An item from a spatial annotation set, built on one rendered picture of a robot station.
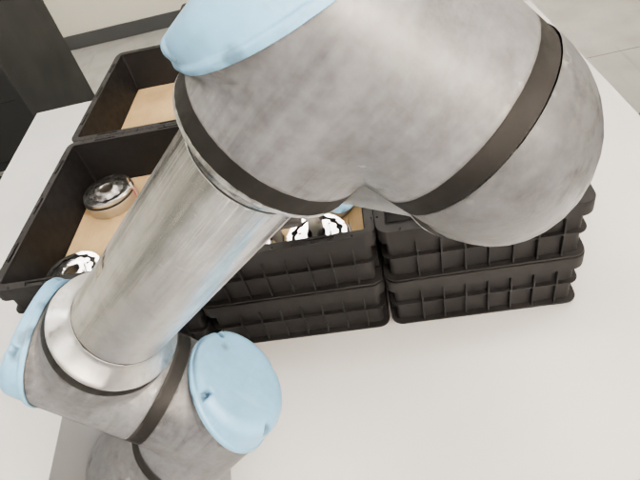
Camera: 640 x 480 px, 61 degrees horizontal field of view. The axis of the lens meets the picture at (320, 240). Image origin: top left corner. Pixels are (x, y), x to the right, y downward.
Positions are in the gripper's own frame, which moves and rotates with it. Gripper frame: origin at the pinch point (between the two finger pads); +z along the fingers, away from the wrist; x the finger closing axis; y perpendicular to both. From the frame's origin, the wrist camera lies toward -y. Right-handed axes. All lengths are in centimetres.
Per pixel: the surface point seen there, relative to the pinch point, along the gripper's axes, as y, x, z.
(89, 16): 328, 175, 66
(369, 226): -6.8, -12.0, -7.4
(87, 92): 180, 122, 52
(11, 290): -8.9, 43.0, -7.3
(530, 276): -7.4, -35.2, 7.7
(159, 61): 70, 37, -4
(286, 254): -8.8, 0.3, -6.1
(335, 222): 2.8, -6.2, -0.3
